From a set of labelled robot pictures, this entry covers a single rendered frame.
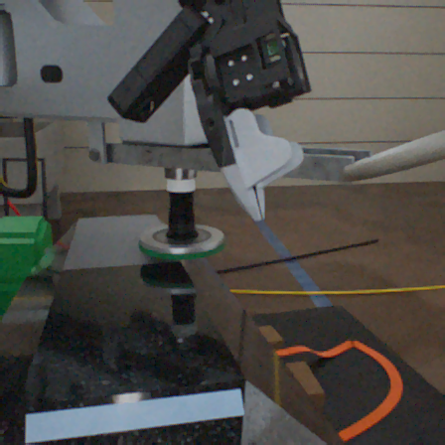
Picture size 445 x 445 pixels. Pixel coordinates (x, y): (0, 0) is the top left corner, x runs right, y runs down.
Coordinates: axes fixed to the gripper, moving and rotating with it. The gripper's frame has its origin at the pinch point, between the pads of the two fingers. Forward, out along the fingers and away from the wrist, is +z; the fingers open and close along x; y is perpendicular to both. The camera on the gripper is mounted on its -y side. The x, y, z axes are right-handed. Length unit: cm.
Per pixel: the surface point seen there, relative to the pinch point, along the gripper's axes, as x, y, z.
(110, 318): 42, -49, 11
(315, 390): 157, -50, 66
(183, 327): 45, -35, 16
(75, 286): 52, -64, 4
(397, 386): 187, -24, 77
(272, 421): 34.9, -17.6, 31.2
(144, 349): 35, -38, 17
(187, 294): 58, -40, 11
